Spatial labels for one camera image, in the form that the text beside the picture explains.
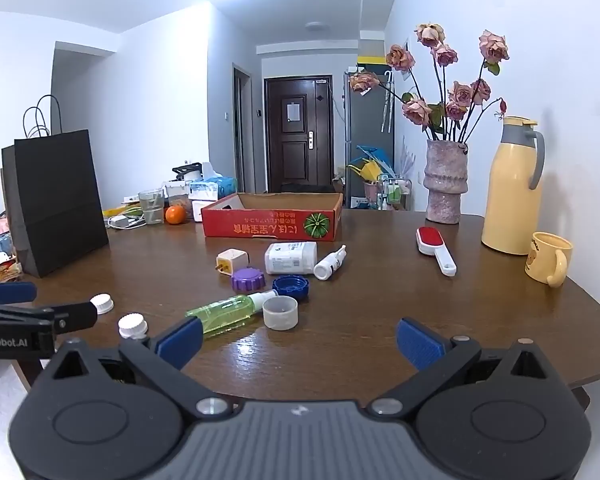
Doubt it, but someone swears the open doorway frame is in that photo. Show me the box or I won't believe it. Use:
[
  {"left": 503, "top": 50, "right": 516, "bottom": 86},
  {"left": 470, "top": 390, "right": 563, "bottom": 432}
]
[{"left": 232, "top": 62, "right": 255, "bottom": 193}]

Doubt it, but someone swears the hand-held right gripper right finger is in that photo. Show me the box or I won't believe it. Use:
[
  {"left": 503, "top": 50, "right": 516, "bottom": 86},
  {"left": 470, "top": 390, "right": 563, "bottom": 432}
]
[{"left": 367, "top": 317, "right": 556, "bottom": 417}]

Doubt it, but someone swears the blue bottle cap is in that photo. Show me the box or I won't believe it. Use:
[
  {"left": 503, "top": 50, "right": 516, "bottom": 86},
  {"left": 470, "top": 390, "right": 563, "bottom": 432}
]
[{"left": 272, "top": 276, "right": 310, "bottom": 303}]

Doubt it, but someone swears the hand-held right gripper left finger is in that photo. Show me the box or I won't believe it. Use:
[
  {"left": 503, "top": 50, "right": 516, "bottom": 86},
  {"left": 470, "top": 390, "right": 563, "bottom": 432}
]
[{"left": 42, "top": 316, "right": 231, "bottom": 417}]

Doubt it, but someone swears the yellow thermos jug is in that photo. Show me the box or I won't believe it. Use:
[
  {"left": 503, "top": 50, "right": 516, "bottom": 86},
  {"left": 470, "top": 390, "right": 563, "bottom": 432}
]
[{"left": 481, "top": 116, "right": 546, "bottom": 256}]

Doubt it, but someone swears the yellow mug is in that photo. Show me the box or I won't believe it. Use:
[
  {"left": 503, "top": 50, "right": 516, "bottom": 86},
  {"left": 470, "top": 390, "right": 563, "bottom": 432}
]
[{"left": 524, "top": 232, "right": 574, "bottom": 288}]

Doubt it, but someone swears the white power adapter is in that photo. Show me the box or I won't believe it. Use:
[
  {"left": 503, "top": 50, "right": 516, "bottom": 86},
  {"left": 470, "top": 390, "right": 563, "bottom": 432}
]
[{"left": 107, "top": 215, "right": 146, "bottom": 231}]

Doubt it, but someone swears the translucent grey cap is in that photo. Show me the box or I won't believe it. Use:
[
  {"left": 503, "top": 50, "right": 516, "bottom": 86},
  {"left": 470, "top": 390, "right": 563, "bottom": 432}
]
[{"left": 262, "top": 296, "right": 299, "bottom": 331}]

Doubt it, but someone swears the purple bottle cap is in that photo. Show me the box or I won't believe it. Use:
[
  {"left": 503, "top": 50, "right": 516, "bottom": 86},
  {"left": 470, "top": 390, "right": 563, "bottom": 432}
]
[{"left": 231, "top": 267, "right": 266, "bottom": 293}]

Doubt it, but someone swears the grey refrigerator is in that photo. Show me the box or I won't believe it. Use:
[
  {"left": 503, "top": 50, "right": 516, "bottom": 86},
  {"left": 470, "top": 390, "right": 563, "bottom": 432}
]
[{"left": 343, "top": 71, "right": 396, "bottom": 208}]

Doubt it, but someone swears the pink ceramic vase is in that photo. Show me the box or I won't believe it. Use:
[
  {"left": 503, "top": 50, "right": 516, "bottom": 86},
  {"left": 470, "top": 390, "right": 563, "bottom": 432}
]
[{"left": 424, "top": 139, "right": 469, "bottom": 224}]

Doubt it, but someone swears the metal rack cart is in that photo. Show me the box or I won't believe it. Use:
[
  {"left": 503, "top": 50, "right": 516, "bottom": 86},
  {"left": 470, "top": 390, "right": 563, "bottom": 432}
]
[{"left": 377, "top": 174, "right": 412, "bottom": 210}]

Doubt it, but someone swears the clear food container white lid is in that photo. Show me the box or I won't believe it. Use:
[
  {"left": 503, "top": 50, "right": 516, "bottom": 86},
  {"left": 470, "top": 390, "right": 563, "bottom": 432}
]
[{"left": 165, "top": 181, "right": 191, "bottom": 208}]

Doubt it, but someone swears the dark wooden door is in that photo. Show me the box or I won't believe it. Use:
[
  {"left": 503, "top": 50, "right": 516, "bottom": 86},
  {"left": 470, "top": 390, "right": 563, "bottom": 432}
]
[{"left": 264, "top": 76, "right": 334, "bottom": 193}]

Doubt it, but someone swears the black paper bag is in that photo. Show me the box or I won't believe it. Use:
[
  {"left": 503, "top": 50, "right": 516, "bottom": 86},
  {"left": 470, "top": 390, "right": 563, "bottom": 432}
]
[{"left": 1, "top": 95, "right": 110, "bottom": 279}]

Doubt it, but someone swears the red cardboard box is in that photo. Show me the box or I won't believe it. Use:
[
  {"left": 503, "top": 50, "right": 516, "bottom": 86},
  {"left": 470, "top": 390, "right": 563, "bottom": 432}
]
[{"left": 201, "top": 192, "right": 344, "bottom": 244}]

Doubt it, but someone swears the red white lint brush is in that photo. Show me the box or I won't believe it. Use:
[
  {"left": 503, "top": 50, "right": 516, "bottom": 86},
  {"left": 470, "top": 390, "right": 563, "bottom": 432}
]
[{"left": 416, "top": 226, "right": 458, "bottom": 277}]

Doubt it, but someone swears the white pill bottle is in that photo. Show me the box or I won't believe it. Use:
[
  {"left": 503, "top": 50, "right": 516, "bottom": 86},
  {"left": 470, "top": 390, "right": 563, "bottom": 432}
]
[{"left": 264, "top": 242, "right": 318, "bottom": 276}]

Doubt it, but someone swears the small white spray bottle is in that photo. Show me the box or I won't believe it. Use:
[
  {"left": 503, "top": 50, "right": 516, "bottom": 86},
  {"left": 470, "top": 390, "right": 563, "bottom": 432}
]
[{"left": 314, "top": 245, "right": 347, "bottom": 281}]

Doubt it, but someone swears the blue tissue pack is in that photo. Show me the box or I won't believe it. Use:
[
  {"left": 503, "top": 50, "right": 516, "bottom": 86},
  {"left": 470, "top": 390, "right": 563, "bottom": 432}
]
[{"left": 189, "top": 162, "right": 237, "bottom": 201}]

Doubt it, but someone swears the green spray bottle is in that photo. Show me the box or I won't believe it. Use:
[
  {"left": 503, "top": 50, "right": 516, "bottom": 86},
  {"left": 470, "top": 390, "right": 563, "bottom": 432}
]
[{"left": 185, "top": 290, "right": 279, "bottom": 337}]

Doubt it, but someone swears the white yellow charger plug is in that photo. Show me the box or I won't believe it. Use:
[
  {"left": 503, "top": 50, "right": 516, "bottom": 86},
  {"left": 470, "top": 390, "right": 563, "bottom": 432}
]
[{"left": 216, "top": 249, "right": 250, "bottom": 277}]

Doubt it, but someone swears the clear drinking glass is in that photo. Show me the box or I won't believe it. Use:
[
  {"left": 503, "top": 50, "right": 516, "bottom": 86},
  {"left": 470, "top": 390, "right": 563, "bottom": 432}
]
[{"left": 138, "top": 188, "right": 166, "bottom": 225}]

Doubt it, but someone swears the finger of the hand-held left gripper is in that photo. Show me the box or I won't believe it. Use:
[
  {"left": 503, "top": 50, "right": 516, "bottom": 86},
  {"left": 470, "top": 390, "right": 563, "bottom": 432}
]
[
  {"left": 0, "top": 281, "right": 37, "bottom": 306},
  {"left": 0, "top": 301, "right": 98, "bottom": 332}
]

